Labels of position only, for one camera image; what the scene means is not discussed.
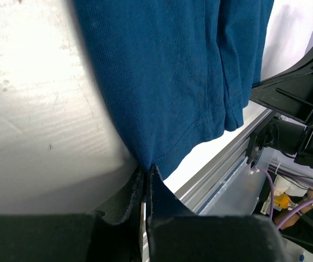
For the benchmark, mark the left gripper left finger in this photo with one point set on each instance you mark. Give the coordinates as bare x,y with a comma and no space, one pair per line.
110,233

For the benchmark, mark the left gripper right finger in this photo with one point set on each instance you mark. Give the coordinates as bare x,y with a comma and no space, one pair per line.
175,233

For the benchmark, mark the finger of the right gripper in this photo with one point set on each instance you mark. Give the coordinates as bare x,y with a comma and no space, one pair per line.
289,93

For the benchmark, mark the navy blue Mickey t-shirt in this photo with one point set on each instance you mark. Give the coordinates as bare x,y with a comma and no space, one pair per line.
174,74

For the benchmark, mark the aluminium mounting rail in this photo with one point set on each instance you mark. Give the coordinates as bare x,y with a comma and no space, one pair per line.
225,186

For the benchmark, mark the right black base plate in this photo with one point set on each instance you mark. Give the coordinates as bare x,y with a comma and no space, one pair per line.
256,141

